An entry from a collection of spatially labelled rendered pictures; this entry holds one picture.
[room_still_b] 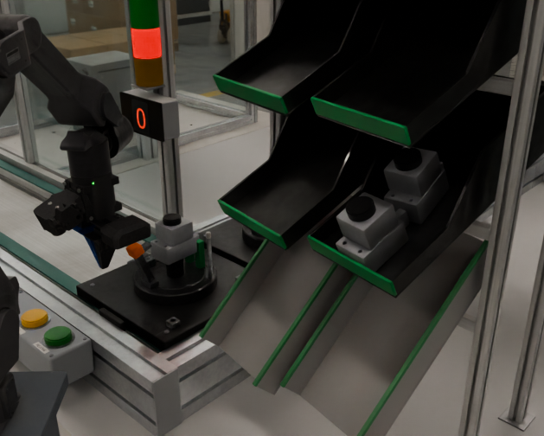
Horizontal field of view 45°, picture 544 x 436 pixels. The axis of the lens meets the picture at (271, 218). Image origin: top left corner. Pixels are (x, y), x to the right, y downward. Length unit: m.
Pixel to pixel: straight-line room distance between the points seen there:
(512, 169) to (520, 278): 0.75
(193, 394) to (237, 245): 0.35
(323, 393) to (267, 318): 0.13
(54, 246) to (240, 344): 0.62
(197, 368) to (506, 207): 0.51
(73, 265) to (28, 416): 0.62
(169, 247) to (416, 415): 0.46
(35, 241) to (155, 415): 0.60
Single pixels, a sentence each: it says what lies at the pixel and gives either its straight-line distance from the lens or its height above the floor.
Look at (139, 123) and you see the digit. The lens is 1.23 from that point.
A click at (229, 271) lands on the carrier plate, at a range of 1.16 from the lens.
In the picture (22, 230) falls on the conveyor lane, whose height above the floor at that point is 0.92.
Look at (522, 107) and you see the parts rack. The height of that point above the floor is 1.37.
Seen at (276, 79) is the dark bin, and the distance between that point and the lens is 0.77.
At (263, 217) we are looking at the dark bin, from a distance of 0.81.
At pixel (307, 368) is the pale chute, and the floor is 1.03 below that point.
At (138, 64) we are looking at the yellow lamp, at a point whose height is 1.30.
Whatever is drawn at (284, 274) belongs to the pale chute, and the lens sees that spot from 0.91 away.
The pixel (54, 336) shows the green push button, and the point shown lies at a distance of 1.03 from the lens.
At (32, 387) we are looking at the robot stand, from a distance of 0.80.
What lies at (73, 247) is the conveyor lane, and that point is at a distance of 1.41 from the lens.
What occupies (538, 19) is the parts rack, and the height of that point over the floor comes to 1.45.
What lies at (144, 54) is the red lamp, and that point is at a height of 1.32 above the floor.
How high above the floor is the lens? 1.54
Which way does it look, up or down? 25 degrees down
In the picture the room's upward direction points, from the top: straight up
